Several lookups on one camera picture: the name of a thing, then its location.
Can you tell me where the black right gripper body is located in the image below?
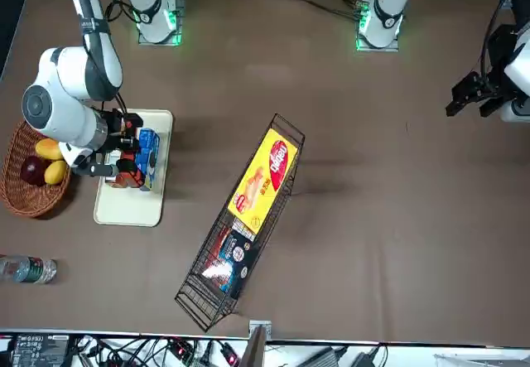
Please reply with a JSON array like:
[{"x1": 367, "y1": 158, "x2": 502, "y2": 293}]
[{"x1": 103, "y1": 109, "x2": 130, "y2": 155}]

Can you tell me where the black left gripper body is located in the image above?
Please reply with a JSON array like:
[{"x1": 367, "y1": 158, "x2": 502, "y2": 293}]
[{"x1": 481, "y1": 24, "x2": 519, "y2": 95}]

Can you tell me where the blue Oreo cookie box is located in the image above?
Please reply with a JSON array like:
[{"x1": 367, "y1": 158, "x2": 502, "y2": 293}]
[{"x1": 137, "y1": 128, "x2": 161, "y2": 191}]

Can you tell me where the white rectangular tray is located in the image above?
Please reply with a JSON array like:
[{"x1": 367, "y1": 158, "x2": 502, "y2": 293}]
[{"x1": 93, "y1": 109, "x2": 174, "y2": 228}]

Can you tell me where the long yellow mango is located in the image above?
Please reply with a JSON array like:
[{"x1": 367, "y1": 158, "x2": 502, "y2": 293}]
[{"x1": 34, "y1": 138, "x2": 65, "y2": 162}]

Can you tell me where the small yellow mango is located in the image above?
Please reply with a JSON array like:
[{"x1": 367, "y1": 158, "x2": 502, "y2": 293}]
[{"x1": 43, "y1": 159, "x2": 70, "y2": 186}]

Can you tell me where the dark purple mango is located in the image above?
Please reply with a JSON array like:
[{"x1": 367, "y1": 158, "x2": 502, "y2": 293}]
[{"x1": 20, "y1": 155, "x2": 48, "y2": 186}]

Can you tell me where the brown wicker basket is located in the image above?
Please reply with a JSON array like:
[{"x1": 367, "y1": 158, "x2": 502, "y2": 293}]
[{"x1": 0, "y1": 118, "x2": 73, "y2": 220}]

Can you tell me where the yellow snack box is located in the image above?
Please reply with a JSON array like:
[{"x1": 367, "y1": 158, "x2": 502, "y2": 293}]
[{"x1": 226, "y1": 128, "x2": 299, "y2": 236}]

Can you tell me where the clear water bottle green label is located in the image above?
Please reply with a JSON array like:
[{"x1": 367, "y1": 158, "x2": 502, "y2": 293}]
[{"x1": 0, "y1": 254, "x2": 58, "y2": 286}]

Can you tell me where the dark blue cookie box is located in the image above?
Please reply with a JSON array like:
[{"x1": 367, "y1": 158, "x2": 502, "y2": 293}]
[{"x1": 200, "y1": 222, "x2": 260, "y2": 300}]

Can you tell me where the black power adapter brick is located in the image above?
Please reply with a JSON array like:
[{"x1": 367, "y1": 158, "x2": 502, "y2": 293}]
[{"x1": 7, "y1": 333, "x2": 70, "y2": 367}]

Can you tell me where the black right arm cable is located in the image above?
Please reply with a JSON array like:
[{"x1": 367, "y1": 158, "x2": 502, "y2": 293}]
[{"x1": 68, "y1": 0, "x2": 128, "y2": 115}]

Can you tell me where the black wire shelf rack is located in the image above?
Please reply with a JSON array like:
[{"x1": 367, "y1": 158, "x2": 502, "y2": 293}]
[{"x1": 173, "y1": 113, "x2": 306, "y2": 335}]

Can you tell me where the silver aluminium post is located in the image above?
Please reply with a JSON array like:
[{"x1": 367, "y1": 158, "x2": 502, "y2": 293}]
[{"x1": 241, "y1": 320, "x2": 273, "y2": 367}]

